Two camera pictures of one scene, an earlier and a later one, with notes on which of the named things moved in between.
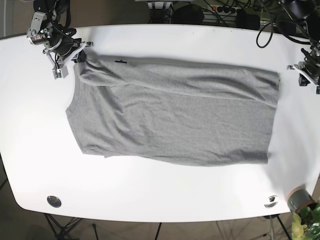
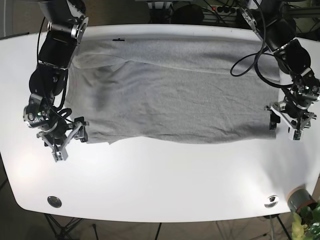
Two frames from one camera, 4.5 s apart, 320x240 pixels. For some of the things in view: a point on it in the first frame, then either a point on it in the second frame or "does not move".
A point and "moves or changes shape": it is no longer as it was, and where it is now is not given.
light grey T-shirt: [161, 111] moves or changes shape
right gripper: [309, 70] -> [295, 110]
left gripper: [61, 50] -> [56, 132]
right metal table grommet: [271, 201] does not move
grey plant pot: [299, 197] does not move
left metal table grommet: [54, 201] does not move
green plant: [306, 225] does not move
